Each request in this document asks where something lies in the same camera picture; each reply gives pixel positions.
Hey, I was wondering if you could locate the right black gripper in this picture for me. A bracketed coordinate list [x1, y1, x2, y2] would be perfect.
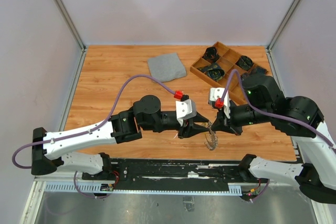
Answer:
[211, 98, 272, 135]

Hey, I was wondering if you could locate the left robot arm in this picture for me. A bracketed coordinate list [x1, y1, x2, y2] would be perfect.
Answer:
[31, 95, 208, 180]

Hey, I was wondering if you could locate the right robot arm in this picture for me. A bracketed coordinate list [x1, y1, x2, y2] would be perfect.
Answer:
[208, 73, 335, 204]

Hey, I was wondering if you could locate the rolled dark tie centre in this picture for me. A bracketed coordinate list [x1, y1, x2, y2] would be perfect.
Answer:
[198, 63, 225, 81]

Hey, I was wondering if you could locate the rolled dark tie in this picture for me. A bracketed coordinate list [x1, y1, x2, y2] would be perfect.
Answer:
[236, 55, 254, 71]
[198, 63, 225, 81]
[202, 47, 219, 63]
[240, 66, 268, 80]

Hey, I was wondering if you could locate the wooden compartment tray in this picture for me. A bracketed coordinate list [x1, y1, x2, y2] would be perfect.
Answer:
[190, 42, 270, 88]

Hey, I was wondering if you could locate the folded grey cloth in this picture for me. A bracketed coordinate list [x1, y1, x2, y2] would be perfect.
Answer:
[147, 52, 187, 82]

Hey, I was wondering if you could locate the rolled dark tie lower right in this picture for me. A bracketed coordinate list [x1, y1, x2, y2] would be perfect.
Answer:
[240, 66, 268, 80]

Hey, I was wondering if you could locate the rolled dark tie top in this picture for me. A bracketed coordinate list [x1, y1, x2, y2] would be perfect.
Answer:
[202, 47, 219, 63]

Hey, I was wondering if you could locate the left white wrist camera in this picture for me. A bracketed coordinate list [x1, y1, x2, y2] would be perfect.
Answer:
[175, 99, 197, 126]

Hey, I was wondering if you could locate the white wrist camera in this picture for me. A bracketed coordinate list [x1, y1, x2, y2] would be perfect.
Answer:
[175, 99, 197, 126]
[208, 88, 230, 119]

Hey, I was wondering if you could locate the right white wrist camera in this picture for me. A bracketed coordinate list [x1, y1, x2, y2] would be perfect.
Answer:
[208, 88, 230, 119]

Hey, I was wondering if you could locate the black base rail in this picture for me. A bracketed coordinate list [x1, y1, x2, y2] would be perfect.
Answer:
[80, 158, 259, 193]

